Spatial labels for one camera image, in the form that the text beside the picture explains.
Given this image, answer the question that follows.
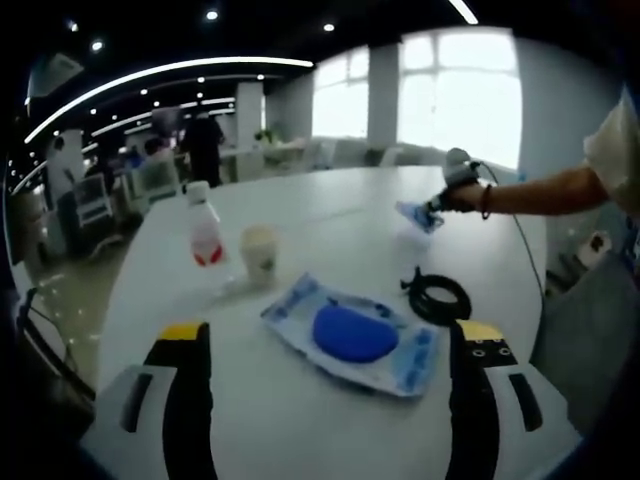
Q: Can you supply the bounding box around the blue tissue packet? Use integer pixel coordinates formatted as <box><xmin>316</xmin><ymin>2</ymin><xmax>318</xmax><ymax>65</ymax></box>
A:
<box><xmin>394</xmin><ymin>199</ymin><xmax>444</xmax><ymax>235</ymax></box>

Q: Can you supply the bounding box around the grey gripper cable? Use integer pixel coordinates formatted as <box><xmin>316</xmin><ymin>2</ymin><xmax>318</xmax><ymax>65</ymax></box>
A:
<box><xmin>468</xmin><ymin>158</ymin><xmax>547</xmax><ymax>299</ymax></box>

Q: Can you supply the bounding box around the white mesh chair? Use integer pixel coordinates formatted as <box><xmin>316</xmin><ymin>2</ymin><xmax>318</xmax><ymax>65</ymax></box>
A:
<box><xmin>74</xmin><ymin>174</ymin><xmax>115</xmax><ymax>227</ymax></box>

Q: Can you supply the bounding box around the black cable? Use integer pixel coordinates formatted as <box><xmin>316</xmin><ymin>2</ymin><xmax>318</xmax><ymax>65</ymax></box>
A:
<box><xmin>399</xmin><ymin>267</ymin><xmax>474</xmax><ymax>329</ymax></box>

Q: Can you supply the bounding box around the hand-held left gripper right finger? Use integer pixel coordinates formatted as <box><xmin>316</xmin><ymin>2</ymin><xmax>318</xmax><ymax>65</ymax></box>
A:
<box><xmin>399</xmin><ymin>319</ymin><xmax>585</xmax><ymax>480</ymax></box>

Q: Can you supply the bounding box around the clear packet with blue disc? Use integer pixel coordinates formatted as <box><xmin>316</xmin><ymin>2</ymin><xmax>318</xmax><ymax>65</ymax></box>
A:
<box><xmin>259</xmin><ymin>272</ymin><xmax>441</xmax><ymax>399</ymax></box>

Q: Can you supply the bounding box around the person's right hand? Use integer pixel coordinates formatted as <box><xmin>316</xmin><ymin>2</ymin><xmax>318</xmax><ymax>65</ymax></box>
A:
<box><xmin>443</xmin><ymin>182</ymin><xmax>486</xmax><ymax>216</ymax></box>

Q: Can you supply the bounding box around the clear water bottle red label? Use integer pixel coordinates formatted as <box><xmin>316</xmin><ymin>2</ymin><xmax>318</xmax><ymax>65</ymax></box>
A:
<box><xmin>184</xmin><ymin>180</ymin><xmax>227</xmax><ymax>270</ymax></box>

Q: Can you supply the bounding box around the white table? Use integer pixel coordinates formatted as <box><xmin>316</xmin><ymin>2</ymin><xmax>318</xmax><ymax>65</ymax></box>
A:
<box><xmin>94</xmin><ymin>164</ymin><xmax>550</xmax><ymax>480</ymax></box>

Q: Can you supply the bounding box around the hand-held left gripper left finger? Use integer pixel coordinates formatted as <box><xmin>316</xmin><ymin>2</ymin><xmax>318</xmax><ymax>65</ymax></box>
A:
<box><xmin>78</xmin><ymin>321</ymin><xmax>220</xmax><ymax>480</ymax></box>

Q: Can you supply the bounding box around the black tripod stand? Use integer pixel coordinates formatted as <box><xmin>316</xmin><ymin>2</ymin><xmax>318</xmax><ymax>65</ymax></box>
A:
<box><xmin>19</xmin><ymin>287</ymin><xmax>96</xmax><ymax>401</ymax></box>

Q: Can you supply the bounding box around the small white device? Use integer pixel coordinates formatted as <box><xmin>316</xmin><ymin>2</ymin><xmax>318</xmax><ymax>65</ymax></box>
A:
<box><xmin>579</xmin><ymin>231</ymin><xmax>614</xmax><ymax>270</ymax></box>

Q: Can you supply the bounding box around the white paper cup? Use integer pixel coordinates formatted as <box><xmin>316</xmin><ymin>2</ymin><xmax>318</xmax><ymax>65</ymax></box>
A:
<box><xmin>239</xmin><ymin>225</ymin><xmax>280</xmax><ymax>285</ymax></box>

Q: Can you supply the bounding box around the person's cream sleeve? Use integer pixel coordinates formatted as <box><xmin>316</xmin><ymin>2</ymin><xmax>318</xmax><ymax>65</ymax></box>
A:
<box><xmin>582</xmin><ymin>92</ymin><xmax>640</xmax><ymax>216</ymax></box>

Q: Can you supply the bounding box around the grey cloth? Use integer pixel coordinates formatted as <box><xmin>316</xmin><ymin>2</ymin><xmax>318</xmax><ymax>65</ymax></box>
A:
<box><xmin>539</xmin><ymin>247</ymin><xmax>640</xmax><ymax>434</ymax></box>

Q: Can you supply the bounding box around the curved ceiling light strip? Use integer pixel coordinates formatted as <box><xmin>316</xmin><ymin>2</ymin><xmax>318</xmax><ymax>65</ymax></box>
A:
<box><xmin>24</xmin><ymin>56</ymin><xmax>315</xmax><ymax>145</ymax></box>

